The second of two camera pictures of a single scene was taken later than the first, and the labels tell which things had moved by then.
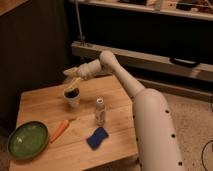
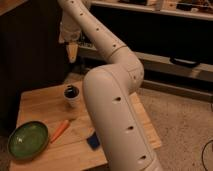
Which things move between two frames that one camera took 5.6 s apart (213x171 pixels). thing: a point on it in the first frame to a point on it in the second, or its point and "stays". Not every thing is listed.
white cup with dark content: x=72 y=96 stays
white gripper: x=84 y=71 to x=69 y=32
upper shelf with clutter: x=197 y=9 stays
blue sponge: x=97 y=138 stays
